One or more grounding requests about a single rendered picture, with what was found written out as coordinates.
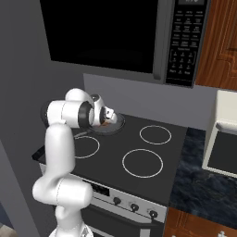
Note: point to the black oven knob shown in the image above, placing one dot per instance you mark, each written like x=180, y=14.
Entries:
x=134, y=207
x=153, y=213
x=116, y=201

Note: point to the orange chicken drumstick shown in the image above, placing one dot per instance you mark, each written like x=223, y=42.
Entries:
x=104, y=124

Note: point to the black microwave door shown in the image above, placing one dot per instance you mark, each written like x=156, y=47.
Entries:
x=102, y=31

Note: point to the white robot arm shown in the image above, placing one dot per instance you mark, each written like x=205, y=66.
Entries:
x=58, y=145

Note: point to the brown wooden wall cupboard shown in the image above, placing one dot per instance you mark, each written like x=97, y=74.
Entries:
x=219, y=43

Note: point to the white toaster oven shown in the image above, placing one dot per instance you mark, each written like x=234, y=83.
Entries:
x=223, y=145

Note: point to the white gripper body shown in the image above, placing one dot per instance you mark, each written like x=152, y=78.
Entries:
x=112, y=116

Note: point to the silver oven front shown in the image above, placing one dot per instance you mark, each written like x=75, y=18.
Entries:
x=123, y=197

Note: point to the black and grey microwave oven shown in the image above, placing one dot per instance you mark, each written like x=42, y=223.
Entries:
x=163, y=40

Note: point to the dark grey frying pan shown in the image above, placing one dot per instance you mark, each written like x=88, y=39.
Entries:
x=119, y=124

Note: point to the black stove hob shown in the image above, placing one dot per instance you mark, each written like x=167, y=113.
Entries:
x=148, y=172

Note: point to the brown wooden base cupboard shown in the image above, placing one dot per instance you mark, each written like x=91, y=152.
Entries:
x=197, y=227

